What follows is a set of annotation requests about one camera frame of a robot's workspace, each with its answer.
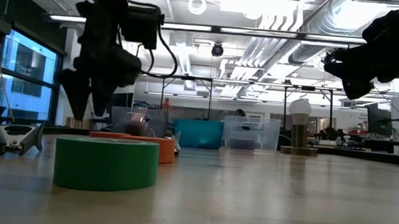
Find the green tape roll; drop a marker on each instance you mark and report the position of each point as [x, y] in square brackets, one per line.
[106, 169]

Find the grey translucent plastic bin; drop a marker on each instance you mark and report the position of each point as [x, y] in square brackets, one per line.
[119, 121]

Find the teal plastic bin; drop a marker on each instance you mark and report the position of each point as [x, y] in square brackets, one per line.
[198, 134]

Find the wooden crate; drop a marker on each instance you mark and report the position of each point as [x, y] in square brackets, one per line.
[77, 123]

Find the clear plastic bin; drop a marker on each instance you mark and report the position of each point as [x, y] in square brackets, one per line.
[253, 132]

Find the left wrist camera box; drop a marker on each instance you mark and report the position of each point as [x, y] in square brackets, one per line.
[142, 27]

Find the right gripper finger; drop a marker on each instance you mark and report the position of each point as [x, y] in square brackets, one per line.
[351, 65]

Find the black monitor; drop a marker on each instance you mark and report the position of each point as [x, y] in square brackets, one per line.
[125, 102]
[379, 119]

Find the black rig frame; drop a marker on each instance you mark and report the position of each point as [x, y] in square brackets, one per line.
[308, 87]
[187, 78]

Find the white bulb brass lamp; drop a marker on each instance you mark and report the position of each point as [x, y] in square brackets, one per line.
[300, 111]

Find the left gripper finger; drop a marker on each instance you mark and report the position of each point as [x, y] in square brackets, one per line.
[77, 90]
[103, 95]

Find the black ceiling spotlight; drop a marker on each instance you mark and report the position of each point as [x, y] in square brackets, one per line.
[217, 50]

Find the person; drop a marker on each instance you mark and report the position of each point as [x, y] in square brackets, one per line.
[166, 104]
[240, 112]

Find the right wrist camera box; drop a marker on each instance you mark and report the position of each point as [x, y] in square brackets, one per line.
[392, 26]

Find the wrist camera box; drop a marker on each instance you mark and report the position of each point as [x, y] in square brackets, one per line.
[142, 27]
[392, 26]

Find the light grey staple remover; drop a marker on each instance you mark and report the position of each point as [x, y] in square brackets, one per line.
[177, 142]

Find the red tape roll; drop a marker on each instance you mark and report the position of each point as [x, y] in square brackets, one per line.
[108, 135]

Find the black aluminium table frame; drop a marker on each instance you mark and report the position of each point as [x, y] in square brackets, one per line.
[356, 154]

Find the orange tape roll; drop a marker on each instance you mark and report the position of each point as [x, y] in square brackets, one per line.
[166, 151]

